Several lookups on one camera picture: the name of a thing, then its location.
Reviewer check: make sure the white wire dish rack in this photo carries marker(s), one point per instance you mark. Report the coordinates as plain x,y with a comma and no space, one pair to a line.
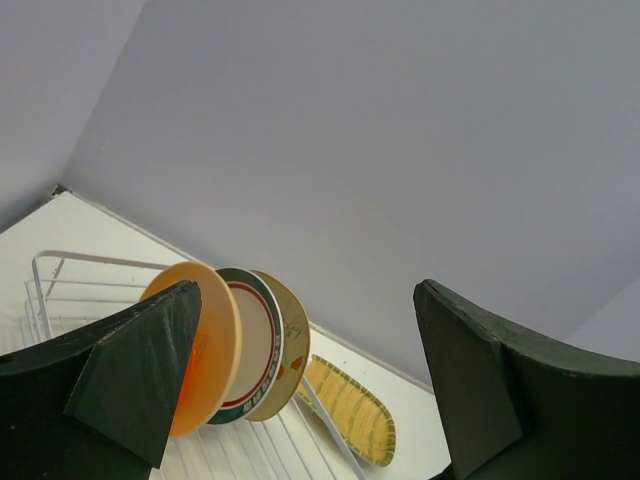
68,290

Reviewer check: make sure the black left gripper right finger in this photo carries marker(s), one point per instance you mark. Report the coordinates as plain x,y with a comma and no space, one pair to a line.
516,404

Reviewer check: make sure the plain beige plate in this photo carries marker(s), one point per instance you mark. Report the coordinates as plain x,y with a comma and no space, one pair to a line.
219,321

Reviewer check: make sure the orange plate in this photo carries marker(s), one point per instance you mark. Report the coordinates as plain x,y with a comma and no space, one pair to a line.
190,372

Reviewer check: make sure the large cream bird plate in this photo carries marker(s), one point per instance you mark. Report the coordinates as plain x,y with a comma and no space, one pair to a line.
296,350

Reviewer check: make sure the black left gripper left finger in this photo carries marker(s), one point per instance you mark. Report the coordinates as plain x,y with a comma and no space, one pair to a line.
98,402

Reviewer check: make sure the woven bamboo tray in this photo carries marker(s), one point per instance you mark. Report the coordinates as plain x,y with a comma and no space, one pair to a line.
363,421

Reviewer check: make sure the white plate green red rim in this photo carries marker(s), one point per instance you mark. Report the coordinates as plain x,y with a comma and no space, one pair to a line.
262,345

